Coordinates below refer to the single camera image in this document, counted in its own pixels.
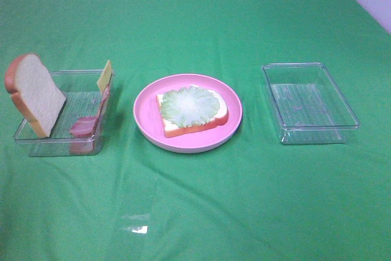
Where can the bacon strip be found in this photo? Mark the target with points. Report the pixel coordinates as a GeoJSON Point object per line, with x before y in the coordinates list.
{"type": "Point", "coordinates": [84, 127]}
{"type": "Point", "coordinates": [104, 99]}

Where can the bread slice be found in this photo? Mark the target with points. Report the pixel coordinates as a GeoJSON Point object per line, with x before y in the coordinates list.
{"type": "Point", "coordinates": [34, 93]}
{"type": "Point", "coordinates": [171, 130]}

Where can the left clear plastic tray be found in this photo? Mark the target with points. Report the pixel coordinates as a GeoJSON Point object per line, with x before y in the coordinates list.
{"type": "Point", "coordinates": [83, 98]}

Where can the clear tape strip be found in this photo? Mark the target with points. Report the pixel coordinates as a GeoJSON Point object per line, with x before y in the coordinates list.
{"type": "Point", "coordinates": [135, 210]}

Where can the green lettuce leaf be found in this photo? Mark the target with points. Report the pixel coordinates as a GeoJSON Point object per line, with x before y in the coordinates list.
{"type": "Point", "coordinates": [189, 106]}

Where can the pink round plate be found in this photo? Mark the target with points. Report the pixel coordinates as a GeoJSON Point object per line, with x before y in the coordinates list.
{"type": "Point", "coordinates": [148, 119]}

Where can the right clear plastic tray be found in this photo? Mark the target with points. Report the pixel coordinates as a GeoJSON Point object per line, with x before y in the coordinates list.
{"type": "Point", "coordinates": [306, 105]}

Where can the clear plastic tray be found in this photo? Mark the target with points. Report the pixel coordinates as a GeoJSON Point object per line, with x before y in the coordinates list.
{"type": "Point", "coordinates": [83, 98]}
{"type": "Point", "coordinates": [306, 105]}

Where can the yellow cheese slice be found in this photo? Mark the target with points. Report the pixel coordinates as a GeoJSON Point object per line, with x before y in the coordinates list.
{"type": "Point", "coordinates": [105, 76]}

